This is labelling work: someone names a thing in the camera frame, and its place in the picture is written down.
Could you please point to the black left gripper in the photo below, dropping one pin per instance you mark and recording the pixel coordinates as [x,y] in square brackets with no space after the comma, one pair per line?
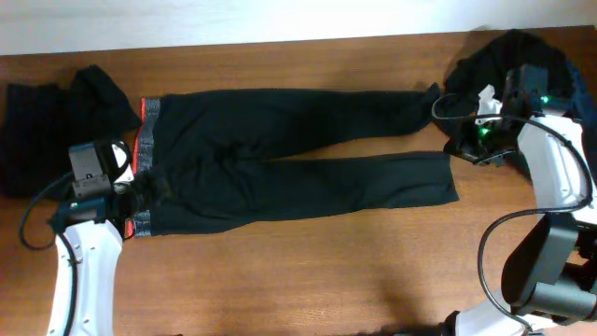
[141,192]

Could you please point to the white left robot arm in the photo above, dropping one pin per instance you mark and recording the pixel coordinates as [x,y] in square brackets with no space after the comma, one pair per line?
[90,231]

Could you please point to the black leggings red waistband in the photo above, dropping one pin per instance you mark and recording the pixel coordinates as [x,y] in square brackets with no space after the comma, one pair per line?
[228,158]

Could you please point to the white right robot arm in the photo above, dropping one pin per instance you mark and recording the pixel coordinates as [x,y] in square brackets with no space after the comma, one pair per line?
[549,280]

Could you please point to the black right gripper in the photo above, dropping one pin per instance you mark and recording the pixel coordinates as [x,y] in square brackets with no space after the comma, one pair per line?
[466,152]

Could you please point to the dark green trousers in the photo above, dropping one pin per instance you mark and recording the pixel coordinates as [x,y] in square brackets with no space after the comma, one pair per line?
[42,122]

